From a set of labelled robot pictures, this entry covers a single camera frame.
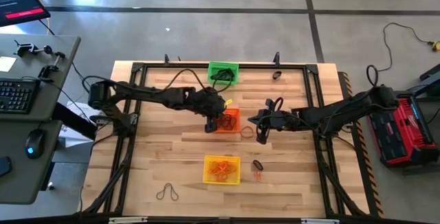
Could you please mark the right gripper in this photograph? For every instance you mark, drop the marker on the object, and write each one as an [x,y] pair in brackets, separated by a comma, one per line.
[282,121]

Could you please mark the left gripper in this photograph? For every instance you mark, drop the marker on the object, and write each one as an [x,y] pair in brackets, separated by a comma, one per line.
[206,102]

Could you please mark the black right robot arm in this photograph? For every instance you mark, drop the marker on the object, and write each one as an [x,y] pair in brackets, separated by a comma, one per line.
[343,110]

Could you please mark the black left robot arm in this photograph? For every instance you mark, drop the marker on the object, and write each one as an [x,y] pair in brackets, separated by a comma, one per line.
[144,95]

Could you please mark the green plastic basket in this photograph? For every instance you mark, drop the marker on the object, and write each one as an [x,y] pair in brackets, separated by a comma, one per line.
[210,81]

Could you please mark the yellow tape tag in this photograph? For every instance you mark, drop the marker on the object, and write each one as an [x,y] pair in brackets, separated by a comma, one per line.
[228,102]

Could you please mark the orange plastic basket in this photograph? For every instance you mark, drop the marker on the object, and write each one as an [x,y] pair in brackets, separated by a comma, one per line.
[237,111]

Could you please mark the dark table edge clamp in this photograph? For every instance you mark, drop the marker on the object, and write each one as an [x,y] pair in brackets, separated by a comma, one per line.
[276,58]
[166,59]

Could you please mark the yellow plastic basket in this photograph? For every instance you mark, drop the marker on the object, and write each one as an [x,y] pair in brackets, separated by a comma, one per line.
[205,181]

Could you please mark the black yellow hazard tape strip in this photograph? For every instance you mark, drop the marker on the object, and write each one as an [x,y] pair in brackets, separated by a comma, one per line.
[373,189]

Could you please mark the white paper sheet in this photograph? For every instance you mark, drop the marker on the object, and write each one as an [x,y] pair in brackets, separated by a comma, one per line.
[74,138]

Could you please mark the red and black tool case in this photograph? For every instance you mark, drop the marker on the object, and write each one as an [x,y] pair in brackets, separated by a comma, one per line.
[405,134]

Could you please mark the black desk clamp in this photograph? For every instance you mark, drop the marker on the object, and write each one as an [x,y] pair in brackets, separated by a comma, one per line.
[48,69]
[24,48]

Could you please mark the black computer mouse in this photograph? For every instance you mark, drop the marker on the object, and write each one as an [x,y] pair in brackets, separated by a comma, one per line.
[34,143]

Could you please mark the black equipment stand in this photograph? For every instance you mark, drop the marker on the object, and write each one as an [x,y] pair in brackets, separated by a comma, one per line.
[431,76]

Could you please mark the black keyboard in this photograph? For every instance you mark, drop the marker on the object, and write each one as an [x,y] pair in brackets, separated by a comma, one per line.
[17,95]

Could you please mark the yellow plug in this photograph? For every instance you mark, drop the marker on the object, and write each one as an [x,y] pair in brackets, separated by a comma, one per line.
[436,46]

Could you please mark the white paper note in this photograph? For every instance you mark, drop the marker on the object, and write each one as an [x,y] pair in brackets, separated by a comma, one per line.
[7,64]

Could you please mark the grey desk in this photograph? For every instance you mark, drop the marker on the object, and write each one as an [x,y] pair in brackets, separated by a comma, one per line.
[20,189]

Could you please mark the white table bracket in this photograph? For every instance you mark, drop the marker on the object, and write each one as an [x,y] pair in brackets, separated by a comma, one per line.
[128,220]
[319,221]

